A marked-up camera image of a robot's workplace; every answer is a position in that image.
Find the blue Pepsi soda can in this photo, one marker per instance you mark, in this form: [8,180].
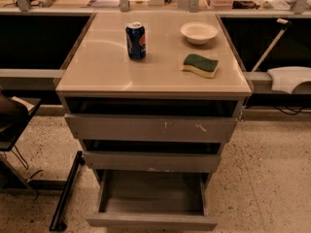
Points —
[136,42]

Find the dark chair at left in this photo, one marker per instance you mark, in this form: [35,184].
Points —
[15,114]

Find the grey drawer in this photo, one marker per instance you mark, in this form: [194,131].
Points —
[158,200]
[152,128]
[152,162]

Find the green and yellow sponge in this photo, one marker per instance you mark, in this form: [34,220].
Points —
[200,65]

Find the grey drawer cabinet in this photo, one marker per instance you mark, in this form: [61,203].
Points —
[101,79]

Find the white ceramic bowl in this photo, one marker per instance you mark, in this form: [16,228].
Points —
[198,33]

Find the grey middle drawer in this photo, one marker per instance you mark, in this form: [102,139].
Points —
[152,162]

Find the grey bottom drawer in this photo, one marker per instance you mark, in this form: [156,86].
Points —
[158,200]

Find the grey top drawer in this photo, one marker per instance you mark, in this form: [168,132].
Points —
[152,128]

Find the black cart base bar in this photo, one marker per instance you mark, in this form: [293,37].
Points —
[57,223]

